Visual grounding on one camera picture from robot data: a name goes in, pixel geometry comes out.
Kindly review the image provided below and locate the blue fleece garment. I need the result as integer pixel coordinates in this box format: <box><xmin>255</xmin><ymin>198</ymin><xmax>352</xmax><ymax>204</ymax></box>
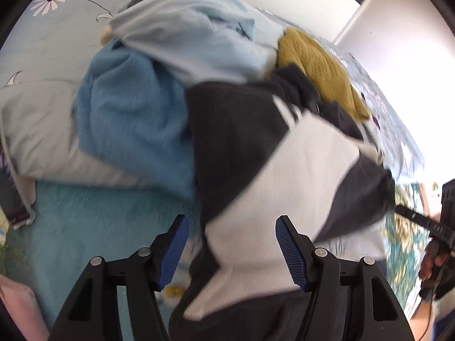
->
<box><xmin>73</xmin><ymin>37</ymin><xmax>200</xmax><ymax>200</ymax></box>

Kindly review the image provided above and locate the dark and white jacket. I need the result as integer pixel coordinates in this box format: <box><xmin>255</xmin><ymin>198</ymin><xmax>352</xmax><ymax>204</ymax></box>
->
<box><xmin>169</xmin><ymin>64</ymin><xmax>397</xmax><ymax>341</ymax></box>

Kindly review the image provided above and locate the person's right forearm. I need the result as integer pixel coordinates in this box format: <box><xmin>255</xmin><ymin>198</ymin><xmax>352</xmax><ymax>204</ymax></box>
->
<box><xmin>410</xmin><ymin>300</ymin><xmax>436</xmax><ymax>341</ymax></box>

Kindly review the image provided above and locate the black cable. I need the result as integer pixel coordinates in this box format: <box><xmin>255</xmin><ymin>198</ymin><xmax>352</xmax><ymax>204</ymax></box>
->
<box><xmin>421</xmin><ymin>288</ymin><xmax>436</xmax><ymax>341</ymax></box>

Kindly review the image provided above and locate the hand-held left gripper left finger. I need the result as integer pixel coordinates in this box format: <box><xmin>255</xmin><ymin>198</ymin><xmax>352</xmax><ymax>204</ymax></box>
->
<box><xmin>48</xmin><ymin>214</ymin><xmax>190</xmax><ymax>341</ymax></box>

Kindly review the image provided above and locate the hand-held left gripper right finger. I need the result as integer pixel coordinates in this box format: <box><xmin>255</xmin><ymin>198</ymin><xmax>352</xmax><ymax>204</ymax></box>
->
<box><xmin>275</xmin><ymin>215</ymin><xmax>415</xmax><ymax>341</ymax></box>

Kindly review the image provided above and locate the person's right hand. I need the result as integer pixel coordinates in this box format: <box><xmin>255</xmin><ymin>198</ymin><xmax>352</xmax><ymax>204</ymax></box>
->
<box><xmin>419</xmin><ymin>242</ymin><xmax>453</xmax><ymax>283</ymax></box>

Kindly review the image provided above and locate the black smartphone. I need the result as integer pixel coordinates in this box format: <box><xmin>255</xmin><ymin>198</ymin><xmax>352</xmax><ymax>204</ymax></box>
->
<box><xmin>0</xmin><ymin>170</ymin><xmax>31</xmax><ymax>226</ymax></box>

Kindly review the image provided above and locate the light blue garment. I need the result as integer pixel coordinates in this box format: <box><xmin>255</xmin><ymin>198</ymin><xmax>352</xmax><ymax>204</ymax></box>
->
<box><xmin>108</xmin><ymin>0</ymin><xmax>285</xmax><ymax>86</ymax></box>

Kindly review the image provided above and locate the grey floral quilt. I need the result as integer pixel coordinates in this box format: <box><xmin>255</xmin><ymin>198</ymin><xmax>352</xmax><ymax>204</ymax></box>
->
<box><xmin>0</xmin><ymin>0</ymin><xmax>427</xmax><ymax>225</ymax></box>

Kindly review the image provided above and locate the teal floral bedsheet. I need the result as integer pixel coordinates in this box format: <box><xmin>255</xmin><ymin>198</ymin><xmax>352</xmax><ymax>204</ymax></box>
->
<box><xmin>0</xmin><ymin>181</ymin><xmax>441</xmax><ymax>341</ymax></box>

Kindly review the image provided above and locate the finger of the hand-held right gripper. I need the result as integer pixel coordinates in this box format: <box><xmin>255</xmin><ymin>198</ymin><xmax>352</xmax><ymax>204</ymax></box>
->
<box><xmin>394</xmin><ymin>204</ymin><xmax>442</xmax><ymax>236</ymax></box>

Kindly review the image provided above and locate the pink cloth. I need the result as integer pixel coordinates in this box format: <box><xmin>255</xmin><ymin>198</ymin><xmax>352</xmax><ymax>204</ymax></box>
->
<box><xmin>0</xmin><ymin>275</ymin><xmax>50</xmax><ymax>341</ymax></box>

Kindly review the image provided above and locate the mustard yellow garment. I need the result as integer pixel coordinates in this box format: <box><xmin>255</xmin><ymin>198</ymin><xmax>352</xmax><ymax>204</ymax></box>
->
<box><xmin>277</xmin><ymin>26</ymin><xmax>372</xmax><ymax>122</ymax></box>

